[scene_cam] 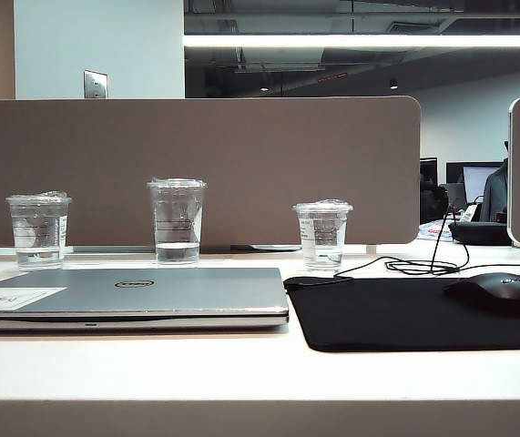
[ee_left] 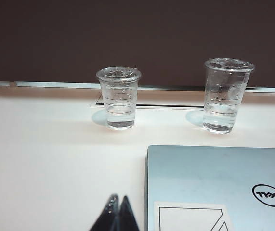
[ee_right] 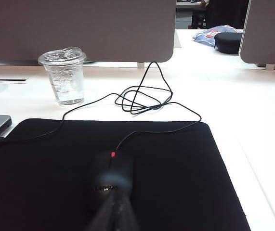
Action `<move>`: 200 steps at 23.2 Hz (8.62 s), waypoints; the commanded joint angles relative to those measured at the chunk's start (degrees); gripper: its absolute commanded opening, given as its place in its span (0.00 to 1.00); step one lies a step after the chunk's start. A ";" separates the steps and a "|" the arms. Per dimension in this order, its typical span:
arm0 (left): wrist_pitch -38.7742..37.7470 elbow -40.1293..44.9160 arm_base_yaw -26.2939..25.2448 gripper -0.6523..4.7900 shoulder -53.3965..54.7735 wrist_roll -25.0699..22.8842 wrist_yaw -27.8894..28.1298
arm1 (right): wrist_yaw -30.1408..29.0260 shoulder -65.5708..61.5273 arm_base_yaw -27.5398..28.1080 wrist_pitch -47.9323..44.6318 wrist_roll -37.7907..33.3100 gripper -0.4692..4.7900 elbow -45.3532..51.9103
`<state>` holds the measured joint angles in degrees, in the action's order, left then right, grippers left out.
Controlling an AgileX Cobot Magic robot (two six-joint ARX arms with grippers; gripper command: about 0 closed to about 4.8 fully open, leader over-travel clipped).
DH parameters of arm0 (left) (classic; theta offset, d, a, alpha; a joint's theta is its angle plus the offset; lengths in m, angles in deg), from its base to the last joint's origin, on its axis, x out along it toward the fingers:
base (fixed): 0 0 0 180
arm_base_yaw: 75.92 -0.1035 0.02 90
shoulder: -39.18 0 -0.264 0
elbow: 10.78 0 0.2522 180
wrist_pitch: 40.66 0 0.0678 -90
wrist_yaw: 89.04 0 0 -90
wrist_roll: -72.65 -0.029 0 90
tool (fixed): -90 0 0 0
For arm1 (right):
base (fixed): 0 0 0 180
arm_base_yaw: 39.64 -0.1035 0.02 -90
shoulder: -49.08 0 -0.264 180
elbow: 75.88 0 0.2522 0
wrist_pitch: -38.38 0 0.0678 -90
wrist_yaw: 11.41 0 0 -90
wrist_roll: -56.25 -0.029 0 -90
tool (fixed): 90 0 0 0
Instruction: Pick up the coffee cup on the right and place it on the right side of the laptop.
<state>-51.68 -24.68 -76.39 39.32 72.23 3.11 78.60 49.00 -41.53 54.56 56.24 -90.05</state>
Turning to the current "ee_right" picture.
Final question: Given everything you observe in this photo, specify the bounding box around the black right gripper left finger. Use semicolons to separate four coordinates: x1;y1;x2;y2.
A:
85;192;116;231

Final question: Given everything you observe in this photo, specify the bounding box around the blue white plastic package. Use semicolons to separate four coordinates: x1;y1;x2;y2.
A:
192;25;244;49

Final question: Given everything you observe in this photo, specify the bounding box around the thin black mouse cable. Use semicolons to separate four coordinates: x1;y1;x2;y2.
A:
0;61;202;157

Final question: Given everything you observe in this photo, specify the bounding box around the person in dark jacket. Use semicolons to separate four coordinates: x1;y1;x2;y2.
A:
199;0;250;29

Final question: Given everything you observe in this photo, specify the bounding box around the black mouse pad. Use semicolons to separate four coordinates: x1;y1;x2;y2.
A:
0;117;252;231

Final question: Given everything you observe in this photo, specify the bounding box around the wide clear plastic coffee cup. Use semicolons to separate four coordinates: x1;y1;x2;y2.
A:
37;46;87;107

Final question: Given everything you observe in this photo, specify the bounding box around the black Lenovo computer mouse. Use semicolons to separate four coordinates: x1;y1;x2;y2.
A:
85;150;136;215

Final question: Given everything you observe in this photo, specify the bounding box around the wide brown desk partition panel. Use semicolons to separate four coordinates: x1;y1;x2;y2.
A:
0;0;177;64

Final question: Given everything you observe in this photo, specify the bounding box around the black round zip case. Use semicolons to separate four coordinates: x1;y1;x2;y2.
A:
213;32;244;55

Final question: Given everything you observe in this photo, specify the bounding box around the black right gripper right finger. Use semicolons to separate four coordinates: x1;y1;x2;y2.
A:
114;192;141;231

